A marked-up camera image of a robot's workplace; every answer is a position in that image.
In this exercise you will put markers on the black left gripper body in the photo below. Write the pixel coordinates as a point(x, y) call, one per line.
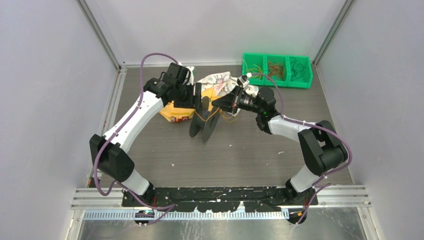
point(189, 100)

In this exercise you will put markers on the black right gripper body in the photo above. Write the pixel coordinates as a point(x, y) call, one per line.
point(235, 100)

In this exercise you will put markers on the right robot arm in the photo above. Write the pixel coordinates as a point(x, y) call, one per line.
point(321, 149)

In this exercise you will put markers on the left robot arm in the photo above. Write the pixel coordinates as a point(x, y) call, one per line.
point(109, 151)

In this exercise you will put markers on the white patterned cloth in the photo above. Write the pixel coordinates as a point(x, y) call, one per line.
point(218, 85)

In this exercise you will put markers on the yellow snack bag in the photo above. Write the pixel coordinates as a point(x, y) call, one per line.
point(176, 115)

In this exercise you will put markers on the green three-compartment bin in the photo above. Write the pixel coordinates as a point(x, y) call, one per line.
point(287, 71)

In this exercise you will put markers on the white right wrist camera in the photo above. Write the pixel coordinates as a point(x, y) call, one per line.
point(243, 81)

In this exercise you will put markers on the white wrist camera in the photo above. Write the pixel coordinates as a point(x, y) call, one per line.
point(190, 75)
point(243, 81)

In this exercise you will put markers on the black cable spool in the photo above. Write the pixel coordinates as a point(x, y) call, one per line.
point(204, 121)

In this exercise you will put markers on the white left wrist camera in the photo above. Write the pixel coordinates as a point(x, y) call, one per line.
point(190, 75)

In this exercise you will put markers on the slotted aluminium rail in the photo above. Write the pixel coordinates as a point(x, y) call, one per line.
point(149, 215)

